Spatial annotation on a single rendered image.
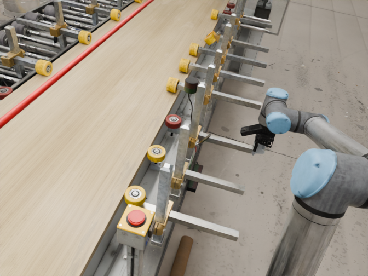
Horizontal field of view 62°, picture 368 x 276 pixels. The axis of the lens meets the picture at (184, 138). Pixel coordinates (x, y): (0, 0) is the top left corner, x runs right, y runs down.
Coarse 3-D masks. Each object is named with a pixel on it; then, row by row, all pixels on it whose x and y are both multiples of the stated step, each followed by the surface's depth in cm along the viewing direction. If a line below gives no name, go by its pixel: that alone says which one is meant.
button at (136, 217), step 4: (132, 212) 73; (136, 212) 73; (140, 212) 73; (128, 216) 72; (132, 216) 72; (136, 216) 72; (140, 216) 72; (144, 216) 72; (128, 220) 71; (132, 220) 71; (136, 220) 71; (140, 220) 71; (144, 220) 72; (132, 224) 71; (136, 224) 71; (140, 224) 71
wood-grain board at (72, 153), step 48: (144, 0) 282; (192, 0) 299; (96, 48) 201; (144, 48) 210; (48, 96) 157; (96, 96) 162; (144, 96) 167; (0, 144) 128; (48, 144) 132; (96, 144) 135; (144, 144) 139; (0, 192) 111; (48, 192) 113; (96, 192) 116; (0, 240) 98; (48, 240) 100; (96, 240) 102
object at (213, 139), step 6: (180, 126) 158; (174, 132) 157; (198, 138) 156; (210, 138) 154; (216, 138) 154; (222, 138) 155; (216, 144) 155; (222, 144) 154; (228, 144) 153; (234, 144) 153; (240, 144) 153; (246, 144) 154; (240, 150) 154; (246, 150) 152
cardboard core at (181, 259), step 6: (186, 240) 196; (192, 240) 199; (180, 246) 194; (186, 246) 193; (180, 252) 190; (186, 252) 191; (180, 258) 187; (186, 258) 189; (174, 264) 185; (180, 264) 184; (186, 264) 188; (174, 270) 182; (180, 270) 182
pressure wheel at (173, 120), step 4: (168, 116) 155; (172, 116) 156; (176, 116) 156; (168, 120) 153; (172, 120) 154; (176, 120) 154; (180, 120) 154; (168, 124) 153; (172, 124) 152; (176, 124) 152; (180, 124) 154; (172, 128) 153; (176, 128) 154
